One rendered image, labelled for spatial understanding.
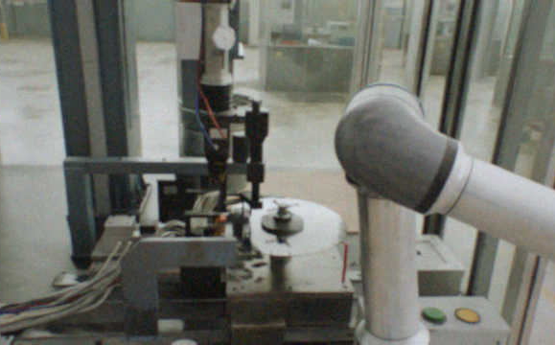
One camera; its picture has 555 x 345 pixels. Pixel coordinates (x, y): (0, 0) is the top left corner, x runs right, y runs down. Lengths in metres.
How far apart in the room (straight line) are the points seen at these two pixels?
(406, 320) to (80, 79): 1.27
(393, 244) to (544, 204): 0.23
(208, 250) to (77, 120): 0.82
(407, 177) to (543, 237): 0.16
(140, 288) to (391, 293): 0.59
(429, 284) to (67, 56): 1.24
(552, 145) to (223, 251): 0.67
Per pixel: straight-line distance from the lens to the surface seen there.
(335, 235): 1.25
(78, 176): 1.50
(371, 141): 0.59
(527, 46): 1.09
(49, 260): 1.62
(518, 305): 1.17
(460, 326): 1.11
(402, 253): 0.77
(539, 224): 0.62
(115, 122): 1.74
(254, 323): 1.15
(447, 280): 1.30
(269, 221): 1.27
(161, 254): 1.12
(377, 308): 0.82
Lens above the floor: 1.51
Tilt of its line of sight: 20 degrees down
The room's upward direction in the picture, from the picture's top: 2 degrees clockwise
